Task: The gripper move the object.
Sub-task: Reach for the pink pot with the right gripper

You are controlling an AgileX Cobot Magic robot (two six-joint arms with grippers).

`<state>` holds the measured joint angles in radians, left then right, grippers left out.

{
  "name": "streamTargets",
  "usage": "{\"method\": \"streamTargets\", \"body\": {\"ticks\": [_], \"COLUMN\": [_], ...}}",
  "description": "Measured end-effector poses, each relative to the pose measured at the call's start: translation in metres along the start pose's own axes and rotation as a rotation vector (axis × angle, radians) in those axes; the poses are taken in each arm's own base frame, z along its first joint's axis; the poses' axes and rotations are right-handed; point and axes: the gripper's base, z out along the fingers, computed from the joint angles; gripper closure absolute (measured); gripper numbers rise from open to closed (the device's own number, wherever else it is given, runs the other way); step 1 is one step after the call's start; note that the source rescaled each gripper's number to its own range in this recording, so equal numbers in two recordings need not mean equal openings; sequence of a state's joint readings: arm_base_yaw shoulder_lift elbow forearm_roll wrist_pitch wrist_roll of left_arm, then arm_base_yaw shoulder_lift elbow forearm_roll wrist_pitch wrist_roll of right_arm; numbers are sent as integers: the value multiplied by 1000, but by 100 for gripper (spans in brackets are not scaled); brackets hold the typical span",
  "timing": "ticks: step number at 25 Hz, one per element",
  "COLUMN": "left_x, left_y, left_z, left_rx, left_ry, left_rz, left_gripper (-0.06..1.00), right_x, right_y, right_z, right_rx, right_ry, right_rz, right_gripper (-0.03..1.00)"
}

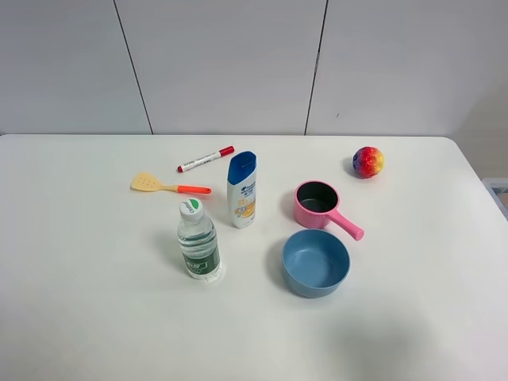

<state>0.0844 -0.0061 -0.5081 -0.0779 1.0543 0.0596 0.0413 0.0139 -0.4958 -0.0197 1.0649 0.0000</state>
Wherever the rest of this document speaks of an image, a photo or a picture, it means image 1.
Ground white blue shampoo bottle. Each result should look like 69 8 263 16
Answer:
227 151 257 229

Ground blue bowl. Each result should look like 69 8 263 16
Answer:
281 229 350 298

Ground rainbow coloured ball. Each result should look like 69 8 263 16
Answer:
352 146 384 179

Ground red white marker pen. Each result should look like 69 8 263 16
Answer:
176 146 235 173

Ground clear water bottle green label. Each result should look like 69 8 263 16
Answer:
177 198 221 281

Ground pink saucepan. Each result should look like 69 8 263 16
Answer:
293 180 364 241

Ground yellow spatula orange handle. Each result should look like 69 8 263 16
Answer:
130 172 212 194

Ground clear plastic storage box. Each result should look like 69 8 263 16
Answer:
482 178 508 219

